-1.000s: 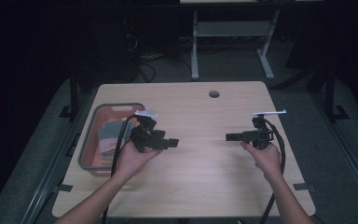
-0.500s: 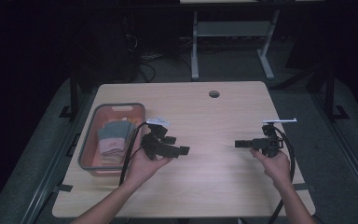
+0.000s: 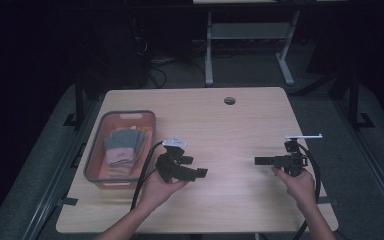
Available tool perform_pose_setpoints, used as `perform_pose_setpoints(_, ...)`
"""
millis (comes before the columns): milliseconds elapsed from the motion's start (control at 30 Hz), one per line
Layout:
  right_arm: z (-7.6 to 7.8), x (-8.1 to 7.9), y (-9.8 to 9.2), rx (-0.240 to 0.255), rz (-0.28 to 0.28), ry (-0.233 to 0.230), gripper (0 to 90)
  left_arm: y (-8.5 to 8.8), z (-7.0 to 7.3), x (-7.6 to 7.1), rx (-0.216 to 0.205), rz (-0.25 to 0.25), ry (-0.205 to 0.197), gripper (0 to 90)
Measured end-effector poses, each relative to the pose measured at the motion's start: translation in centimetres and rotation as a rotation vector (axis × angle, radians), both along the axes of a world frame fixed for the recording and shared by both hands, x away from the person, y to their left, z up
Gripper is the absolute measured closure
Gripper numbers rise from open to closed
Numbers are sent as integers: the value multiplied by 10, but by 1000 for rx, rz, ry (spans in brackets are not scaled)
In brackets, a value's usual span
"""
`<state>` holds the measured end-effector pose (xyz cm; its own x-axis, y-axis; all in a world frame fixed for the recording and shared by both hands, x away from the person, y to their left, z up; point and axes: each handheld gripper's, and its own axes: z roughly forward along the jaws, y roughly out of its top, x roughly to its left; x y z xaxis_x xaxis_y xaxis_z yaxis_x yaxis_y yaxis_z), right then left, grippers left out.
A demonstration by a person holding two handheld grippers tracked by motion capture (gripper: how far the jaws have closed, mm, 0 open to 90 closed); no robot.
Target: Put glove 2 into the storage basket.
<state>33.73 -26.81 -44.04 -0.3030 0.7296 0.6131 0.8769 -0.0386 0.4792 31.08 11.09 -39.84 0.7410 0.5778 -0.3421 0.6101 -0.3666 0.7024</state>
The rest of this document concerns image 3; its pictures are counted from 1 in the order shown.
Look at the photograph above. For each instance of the black metal stand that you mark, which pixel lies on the black metal stand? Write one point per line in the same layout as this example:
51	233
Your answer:
354	100
79	106

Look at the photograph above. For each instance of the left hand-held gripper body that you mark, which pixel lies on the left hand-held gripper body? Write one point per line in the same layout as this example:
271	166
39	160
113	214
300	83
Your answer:
170	166

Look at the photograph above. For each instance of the person's right hand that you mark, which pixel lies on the person's right hand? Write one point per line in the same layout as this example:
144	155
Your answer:
300	190

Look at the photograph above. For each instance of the person's left hand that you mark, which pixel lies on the person's left hand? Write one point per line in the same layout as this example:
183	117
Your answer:
158	193

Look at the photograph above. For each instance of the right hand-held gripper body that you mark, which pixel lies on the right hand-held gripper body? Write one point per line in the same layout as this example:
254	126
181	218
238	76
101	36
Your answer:
293	161

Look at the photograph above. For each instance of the white metal desk frame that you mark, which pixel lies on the white metal desk frame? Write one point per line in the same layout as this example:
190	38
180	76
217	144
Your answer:
246	30

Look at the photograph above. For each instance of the black table bracket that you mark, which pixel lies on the black table bracket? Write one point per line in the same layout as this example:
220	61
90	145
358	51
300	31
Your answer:
68	201
330	200

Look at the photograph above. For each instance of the aluminium floor rail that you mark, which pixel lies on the aluminium floor rail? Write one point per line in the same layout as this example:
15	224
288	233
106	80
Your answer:
373	166
46	206

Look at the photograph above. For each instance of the pink plastic basket grey rim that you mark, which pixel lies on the pink plastic basket grey rim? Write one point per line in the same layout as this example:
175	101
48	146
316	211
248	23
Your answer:
95	166

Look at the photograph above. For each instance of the dark round table grommet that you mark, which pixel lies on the dark round table grommet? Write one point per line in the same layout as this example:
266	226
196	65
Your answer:
230	101

